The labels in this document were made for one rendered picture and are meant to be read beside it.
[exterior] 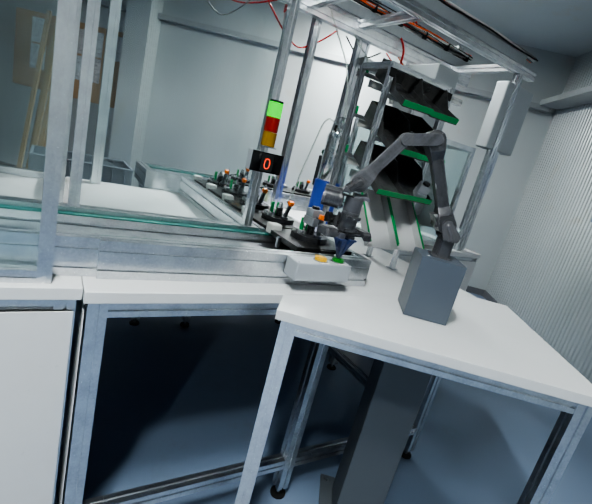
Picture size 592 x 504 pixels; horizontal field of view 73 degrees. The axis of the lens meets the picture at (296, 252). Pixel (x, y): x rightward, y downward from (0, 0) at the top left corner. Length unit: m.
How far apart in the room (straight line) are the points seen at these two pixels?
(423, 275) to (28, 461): 1.18
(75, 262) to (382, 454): 1.16
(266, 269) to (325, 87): 4.31
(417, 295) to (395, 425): 0.47
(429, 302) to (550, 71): 4.79
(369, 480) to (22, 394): 1.13
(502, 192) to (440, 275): 4.41
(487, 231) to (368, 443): 4.44
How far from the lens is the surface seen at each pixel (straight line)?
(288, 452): 1.65
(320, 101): 5.37
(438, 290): 1.33
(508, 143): 3.17
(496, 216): 5.70
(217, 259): 1.16
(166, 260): 1.12
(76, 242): 1.09
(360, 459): 1.61
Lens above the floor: 1.29
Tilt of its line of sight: 14 degrees down
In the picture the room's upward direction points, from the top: 14 degrees clockwise
